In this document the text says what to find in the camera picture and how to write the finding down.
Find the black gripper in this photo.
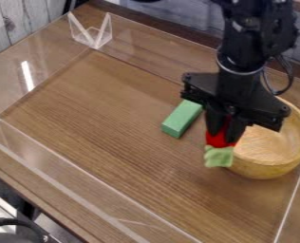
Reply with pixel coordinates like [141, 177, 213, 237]
[181, 69, 290, 143]

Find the red felt strawberry toy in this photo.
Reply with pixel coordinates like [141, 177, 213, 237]
[204, 116, 237, 168]

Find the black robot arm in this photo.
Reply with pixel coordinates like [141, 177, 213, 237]
[181, 0, 300, 144]

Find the green rectangular block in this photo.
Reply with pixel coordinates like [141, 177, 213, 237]
[162, 100, 202, 139]

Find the light wooden bowl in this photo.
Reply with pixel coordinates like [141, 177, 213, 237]
[226, 99, 300, 179]

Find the black equipment bottom left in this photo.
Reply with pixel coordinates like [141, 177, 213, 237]
[0, 214, 62, 243]

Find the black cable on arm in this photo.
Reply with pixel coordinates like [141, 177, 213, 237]
[261, 54, 296, 97]

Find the clear acrylic tray enclosure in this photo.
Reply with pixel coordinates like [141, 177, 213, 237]
[0, 9, 300, 243]

